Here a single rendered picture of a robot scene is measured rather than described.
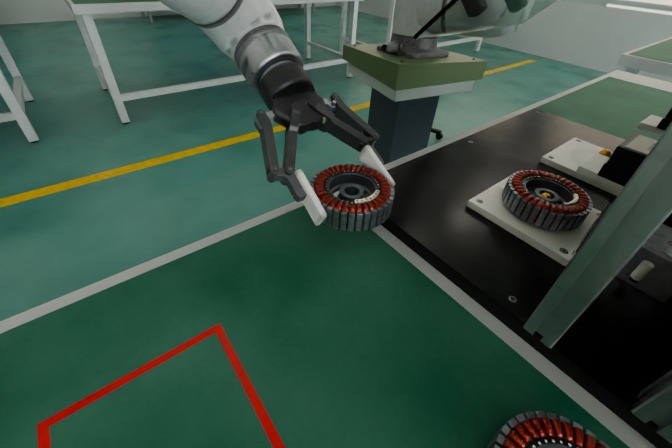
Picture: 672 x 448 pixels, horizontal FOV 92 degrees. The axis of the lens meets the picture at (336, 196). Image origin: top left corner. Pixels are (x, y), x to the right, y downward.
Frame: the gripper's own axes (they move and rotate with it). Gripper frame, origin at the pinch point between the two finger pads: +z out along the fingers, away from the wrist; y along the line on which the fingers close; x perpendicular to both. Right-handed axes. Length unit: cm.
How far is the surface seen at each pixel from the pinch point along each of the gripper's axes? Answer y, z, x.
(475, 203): -17.8, 9.9, 1.1
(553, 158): -43.0, 10.4, 1.3
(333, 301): 9.0, 10.9, -2.0
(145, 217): 20, -64, -131
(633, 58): -182, -8, -14
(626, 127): -84, 14, -1
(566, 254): -18.4, 21.3, 7.6
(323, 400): 16.2, 17.7, 2.0
